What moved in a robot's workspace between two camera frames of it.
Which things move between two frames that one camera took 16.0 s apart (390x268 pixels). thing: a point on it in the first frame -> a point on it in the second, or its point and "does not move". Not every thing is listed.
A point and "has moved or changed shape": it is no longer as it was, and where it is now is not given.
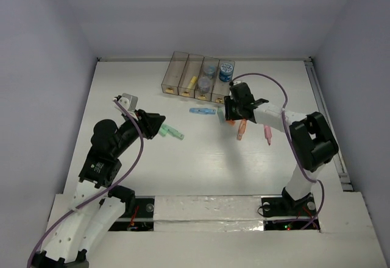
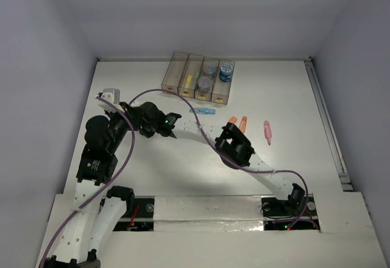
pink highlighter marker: (267, 134) does not move
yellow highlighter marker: (192, 82) has moved or changed shape
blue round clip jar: (225, 72) does not move
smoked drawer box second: (187, 84) does not move
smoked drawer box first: (172, 76) does not move
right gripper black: (229, 114) -> (150, 133)
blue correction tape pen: (204, 111) does not move
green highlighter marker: (220, 112) -> (197, 75)
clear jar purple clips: (203, 84) does not move
